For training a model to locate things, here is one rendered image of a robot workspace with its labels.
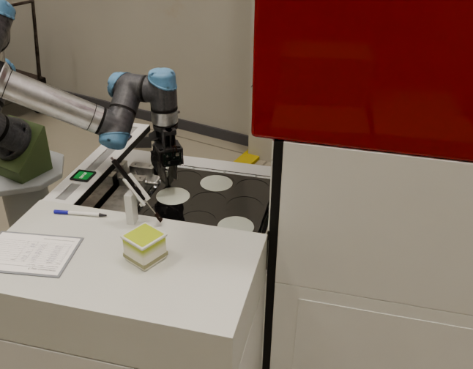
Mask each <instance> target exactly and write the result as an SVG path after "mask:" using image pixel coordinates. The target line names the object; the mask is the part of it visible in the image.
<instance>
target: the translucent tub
mask: <svg viewBox="0 0 473 369"><path fill-rule="evenodd" d="M167 236H168V235H167V234H166V233H165V232H163V231H161V230H159V229H157V228H155V227H154V226H152V225H150V224H148V223H146V222H144V223H142V224H140V225H139V226H137V227H135V228H133V229H132V230H130V231H128V232H127V233H125V234H122V235H121V236H120V238H121V239H122V241H123V248H124V252H123V257H124V258H125V260H127V261H129V262H130V263H131V264H133V265H135V266H137V267H138V268H139V269H142V270H143V271H146V270H148V269H149V268H151V267H153V266H154V265H155V264H157V263H159V262H160V261H162V260H163V259H164V258H166V257H167V255H168V251H167V250H166V242H165V238H166V237H167Z"/></svg>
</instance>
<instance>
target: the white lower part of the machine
mask: <svg viewBox="0 0 473 369"><path fill-rule="evenodd" d="M261 369H473V316H471V315H466V314H462V313H454V312H449V311H445V310H437V309H432V308H427V307H419V306H414V305H407V304H402V303H397V302H389V301H384V300H380V299H371V298H367V297H359V296H354V295H350V294H342V293H337V292H332V291H325V290H320V289H315V288H307V287H302V286H294V285H290V284H285V283H277V282H270V281H266V280H265V295H264V324H263V339H262V355H261Z"/></svg>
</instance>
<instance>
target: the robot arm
mask: <svg viewBox="0 0 473 369"><path fill-rule="evenodd" d="M15 14H16V11H15V8H14V7H13V6H12V5H11V4H10V3H9V2H8V1H6V0H0V158H1V159H2V160H14V159H15V158H17V157H19V156H21V155H22V154H23V153H24V152H25V151H26V149H27V147H28V145H29V143H30V141H31V127H30V126H29V124H28V123H27V122H25V121H24V120H22V119H19V118H15V117H11V116H6V115H4V114H3V113H2V112H1V111H2V108H3V107H4V103H5V101H6V100H8V101H10V102H13V103H16V104H18V105H22V106H23V107H26V108H29V109H32V110H34V111H37V112H39V113H43V114H45V115H47V116H50V117H53V118H55V119H58V120H60V121H63V122H66V123H68V124H71V125H74V126H76V127H79V128H81V129H84V130H87V131H89V132H92V133H95V134H97V135H99V142H100V144H102V145H103V146H105V147H107V148H109V149H115V150H121V149H124V148H125V147H126V144H127V141H128V138H129V137H130V132H131V129H132V127H133V122H134V120H135V116H136V114H137V111H138V106H139V104H140V102H144V103H150V105H151V116H152V124H153V129H154V131H152V132H151V133H150V134H149V141H154V143H153V144H152V146H153V151H150V152H151V162H152V165H153V166H154V169H155V170H156V172H157V174H158V175H159V177H160V178H161V180H162V182H163V183H164V184H165V185H167V186H169V185H171V183H172V181H173V180H174V179H175V180H177V179H178V174H177V166H178V165H181V164H184V158H183V148H182V146H181V144H180V143H179V142H178V140H176V139H175V135H176V129H177V128H178V113H180V111H179V110H178V105H177V90H176V89H177V84H176V74H175V72H174V71H173V70H172V69H169V68H166V67H162V68H159V67H158V68H154V69H152V70H150V71H149V73H148V75H140V74H134V73H130V72H114V73H113V74H111V76H110V77H109V79H108V86H107V89H108V94H109V95H110V96H111V97H112V100H111V104H110V106H109V109H107V108H104V107H102V106H100V105H97V104H95V103H92V102H89V101H88V100H85V99H82V98H80V97H77V96H75V95H73V94H70V93H68V92H65V91H62V90H61V89H57V88H55V87H53V86H50V85H48V84H46V83H43V82H41V81H38V80H35V79H33V78H30V77H28V76H26V75H23V74H21V73H19V72H16V69H15V66H14V64H13V63H11V62H10V60H8V59H6V58H5V49H6V48H7V46H8V45H9V43H10V29H11V25H12V22H13V21H14V20H15ZM165 167H168V177H166V172H165Z"/></svg>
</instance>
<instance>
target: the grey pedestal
mask: <svg viewBox="0 0 473 369"><path fill-rule="evenodd" d="M50 155H51V162H52V166H53V168H52V169H51V170H49V171H46V172H45V173H43V174H41V175H39V176H37V177H35V178H33V179H31V180H29V181H28V182H26V183H24V184H21V183H18V182H15V181H13V180H11V179H8V178H6V177H3V176H0V196H1V197H2V200H3V203H4V208H5V212H6V215H7V220H8V223H9V227H11V226H12V225H13V224H15V223H16V222H17V221H18V220H19V219H20V218H21V217H22V216H23V215H24V214H26V213H27V212H28V211H29V210H30V209H31V208H32V207H33V205H35V204H36V203H37V202H38V201H39V200H42V199H44V197H46V195H48V194H49V190H48V186H49V185H51V184H53V183H54V182H56V181H58V180H60V179H61V178H62V176H63V168H64V155H63V154H60V153H58V152H53V151H51V150H50Z"/></svg>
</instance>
